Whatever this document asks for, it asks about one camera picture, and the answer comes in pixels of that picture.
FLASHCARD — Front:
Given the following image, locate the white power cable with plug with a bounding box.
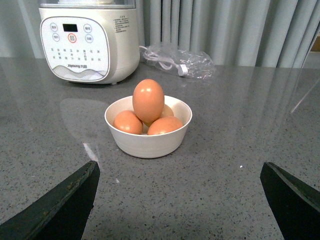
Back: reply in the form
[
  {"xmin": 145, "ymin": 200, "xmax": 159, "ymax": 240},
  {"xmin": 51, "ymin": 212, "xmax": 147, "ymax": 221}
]
[{"xmin": 139, "ymin": 45, "xmax": 189, "ymax": 78}]

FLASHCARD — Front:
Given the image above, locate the white round bowl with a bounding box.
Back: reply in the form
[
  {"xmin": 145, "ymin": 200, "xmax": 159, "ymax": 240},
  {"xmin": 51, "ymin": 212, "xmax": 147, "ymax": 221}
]
[{"xmin": 104, "ymin": 95, "xmax": 193, "ymax": 159}]

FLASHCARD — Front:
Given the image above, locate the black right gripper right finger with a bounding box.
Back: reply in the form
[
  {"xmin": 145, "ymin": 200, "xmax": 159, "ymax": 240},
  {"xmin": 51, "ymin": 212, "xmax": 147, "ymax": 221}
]
[{"xmin": 260, "ymin": 162, "xmax": 320, "ymax": 240}]

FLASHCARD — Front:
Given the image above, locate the grey curtain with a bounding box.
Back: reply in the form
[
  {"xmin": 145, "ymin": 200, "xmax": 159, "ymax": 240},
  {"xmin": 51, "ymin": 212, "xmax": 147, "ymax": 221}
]
[{"xmin": 0, "ymin": 0, "xmax": 320, "ymax": 68}]

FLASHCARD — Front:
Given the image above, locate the clear plastic bag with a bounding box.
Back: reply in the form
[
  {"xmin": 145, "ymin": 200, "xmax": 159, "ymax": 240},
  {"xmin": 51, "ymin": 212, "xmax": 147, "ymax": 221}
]
[{"xmin": 139, "ymin": 42, "xmax": 216, "ymax": 79}]

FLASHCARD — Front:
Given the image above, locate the white Joyoung cooker appliance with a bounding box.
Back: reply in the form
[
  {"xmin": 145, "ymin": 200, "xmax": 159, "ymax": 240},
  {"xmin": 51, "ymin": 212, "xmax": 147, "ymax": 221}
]
[{"xmin": 38, "ymin": 0, "xmax": 140, "ymax": 84}]

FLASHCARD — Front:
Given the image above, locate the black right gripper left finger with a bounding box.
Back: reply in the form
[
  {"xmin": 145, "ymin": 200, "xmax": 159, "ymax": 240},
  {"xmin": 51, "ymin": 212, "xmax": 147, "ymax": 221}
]
[{"xmin": 0, "ymin": 160, "xmax": 100, "ymax": 240}]

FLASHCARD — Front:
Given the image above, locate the pale brown egg at back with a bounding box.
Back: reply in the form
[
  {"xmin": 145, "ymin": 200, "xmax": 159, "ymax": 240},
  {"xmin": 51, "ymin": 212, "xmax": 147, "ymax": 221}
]
[{"xmin": 142, "ymin": 104, "xmax": 175, "ymax": 128}]

